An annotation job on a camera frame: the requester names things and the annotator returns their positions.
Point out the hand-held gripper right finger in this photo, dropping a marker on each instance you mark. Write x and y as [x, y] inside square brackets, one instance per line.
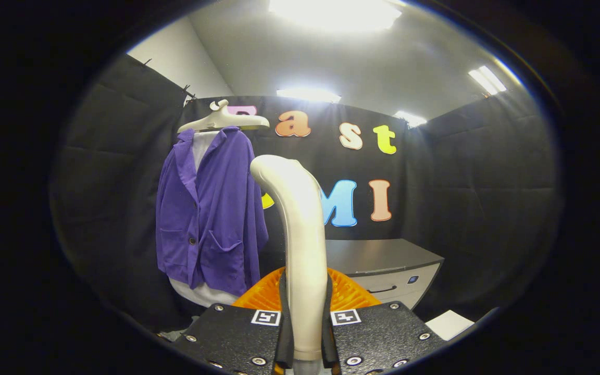
[378, 333]

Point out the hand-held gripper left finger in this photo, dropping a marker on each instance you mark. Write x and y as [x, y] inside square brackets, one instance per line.
[237, 338]

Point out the white garment steamer head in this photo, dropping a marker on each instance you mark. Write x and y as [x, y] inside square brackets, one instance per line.
[302, 250]

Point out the purple jacket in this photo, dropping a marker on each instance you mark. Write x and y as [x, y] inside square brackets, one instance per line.
[216, 208]

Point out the white clothes hanger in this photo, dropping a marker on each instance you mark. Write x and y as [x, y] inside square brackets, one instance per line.
[227, 122]

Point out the white undershirt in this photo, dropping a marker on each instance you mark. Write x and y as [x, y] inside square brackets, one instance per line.
[203, 294]

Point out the white flat box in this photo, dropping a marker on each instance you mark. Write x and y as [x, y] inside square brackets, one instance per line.
[448, 324]

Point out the grey cabinet with dark top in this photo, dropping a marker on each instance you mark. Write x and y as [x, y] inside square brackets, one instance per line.
[378, 255]

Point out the large ceiling light panel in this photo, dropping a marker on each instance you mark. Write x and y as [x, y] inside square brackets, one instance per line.
[334, 13]

